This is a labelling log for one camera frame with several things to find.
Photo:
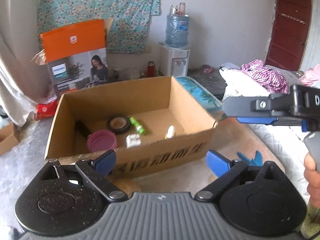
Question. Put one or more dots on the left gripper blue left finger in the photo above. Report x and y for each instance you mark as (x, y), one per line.
(105, 163)

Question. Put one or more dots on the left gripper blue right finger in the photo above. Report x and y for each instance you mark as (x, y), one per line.
(217, 163)

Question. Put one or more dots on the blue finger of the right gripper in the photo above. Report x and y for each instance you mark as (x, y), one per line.
(257, 120)

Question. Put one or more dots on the pink round lid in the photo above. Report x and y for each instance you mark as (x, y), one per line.
(102, 140)

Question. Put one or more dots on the black tape roll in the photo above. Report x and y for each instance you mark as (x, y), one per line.
(118, 124)

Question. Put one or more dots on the black cylindrical tube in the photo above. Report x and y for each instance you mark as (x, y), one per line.
(83, 129)

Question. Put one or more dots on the green glue stick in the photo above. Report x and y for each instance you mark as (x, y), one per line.
(137, 125)

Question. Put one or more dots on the small white tube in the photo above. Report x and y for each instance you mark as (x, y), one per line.
(170, 132)

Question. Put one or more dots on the person right hand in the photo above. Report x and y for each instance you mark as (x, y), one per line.
(313, 177)

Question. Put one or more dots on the beach print table mat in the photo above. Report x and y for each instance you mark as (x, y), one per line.
(225, 129)

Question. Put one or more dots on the pink checkered cloth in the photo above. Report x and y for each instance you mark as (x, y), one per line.
(272, 80)

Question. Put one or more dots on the white bedding pile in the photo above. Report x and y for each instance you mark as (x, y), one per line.
(239, 84)

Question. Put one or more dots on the brown cardboard box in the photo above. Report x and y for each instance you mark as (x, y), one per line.
(93, 106)

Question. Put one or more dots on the red plastic bag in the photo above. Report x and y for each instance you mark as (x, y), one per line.
(46, 110)

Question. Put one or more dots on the dark red wooden door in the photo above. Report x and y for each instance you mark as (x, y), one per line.
(289, 34)

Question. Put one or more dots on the small cardboard box on floor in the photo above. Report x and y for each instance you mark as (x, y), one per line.
(9, 138)

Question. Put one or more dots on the white water dispenser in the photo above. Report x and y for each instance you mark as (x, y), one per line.
(174, 62)

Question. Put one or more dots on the red thermos bottle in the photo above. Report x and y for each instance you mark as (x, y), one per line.
(151, 69)

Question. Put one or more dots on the orange Philips product box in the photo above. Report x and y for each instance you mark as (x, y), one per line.
(76, 55)

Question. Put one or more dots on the blue water jug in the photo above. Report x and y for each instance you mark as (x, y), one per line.
(177, 30)

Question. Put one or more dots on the floral teal hanging cloth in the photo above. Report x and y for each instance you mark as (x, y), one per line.
(130, 19)

